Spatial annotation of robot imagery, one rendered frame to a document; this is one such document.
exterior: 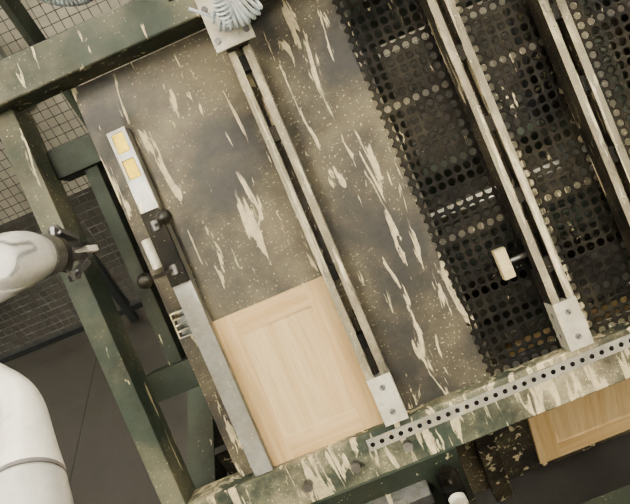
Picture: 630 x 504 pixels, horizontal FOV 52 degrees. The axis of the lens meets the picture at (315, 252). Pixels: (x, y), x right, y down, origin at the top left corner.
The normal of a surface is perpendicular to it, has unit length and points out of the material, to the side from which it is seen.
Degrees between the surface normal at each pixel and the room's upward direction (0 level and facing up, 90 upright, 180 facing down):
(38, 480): 46
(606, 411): 90
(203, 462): 0
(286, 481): 59
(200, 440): 0
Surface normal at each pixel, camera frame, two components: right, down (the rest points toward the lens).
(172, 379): -0.04, 0.05
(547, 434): 0.17, 0.51
